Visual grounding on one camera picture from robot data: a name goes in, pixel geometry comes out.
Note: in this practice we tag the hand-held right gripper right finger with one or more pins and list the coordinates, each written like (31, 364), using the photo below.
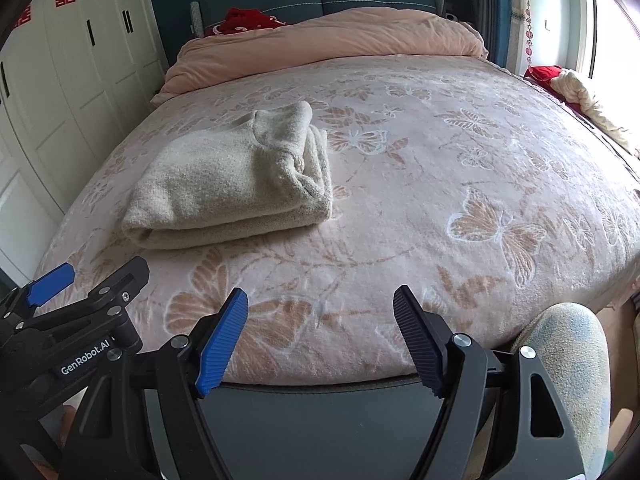
(417, 340)

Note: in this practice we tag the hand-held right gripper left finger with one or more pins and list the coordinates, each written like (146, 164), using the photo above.
(222, 340)

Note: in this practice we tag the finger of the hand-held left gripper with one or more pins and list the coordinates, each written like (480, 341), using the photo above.
(50, 282)
(115, 290)

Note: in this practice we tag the cream knit sweater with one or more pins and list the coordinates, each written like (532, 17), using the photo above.
(210, 185)

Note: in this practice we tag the person's leg in patterned pants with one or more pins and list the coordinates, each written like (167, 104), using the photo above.
(570, 360)

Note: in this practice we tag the bed with butterfly blanket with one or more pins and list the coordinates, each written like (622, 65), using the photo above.
(425, 185)

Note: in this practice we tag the white wardrobe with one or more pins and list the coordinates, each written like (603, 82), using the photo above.
(65, 85)

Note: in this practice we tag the plain red cloth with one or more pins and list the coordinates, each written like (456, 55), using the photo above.
(545, 76)

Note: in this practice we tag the crumpled cream cloth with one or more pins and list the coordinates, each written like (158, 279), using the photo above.
(580, 92)

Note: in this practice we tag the red pillow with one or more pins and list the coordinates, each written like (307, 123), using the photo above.
(245, 20)

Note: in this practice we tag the pink duvet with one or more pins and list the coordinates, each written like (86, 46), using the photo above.
(325, 40)

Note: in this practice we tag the patterned white curtain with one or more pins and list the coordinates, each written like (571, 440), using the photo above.
(527, 20)

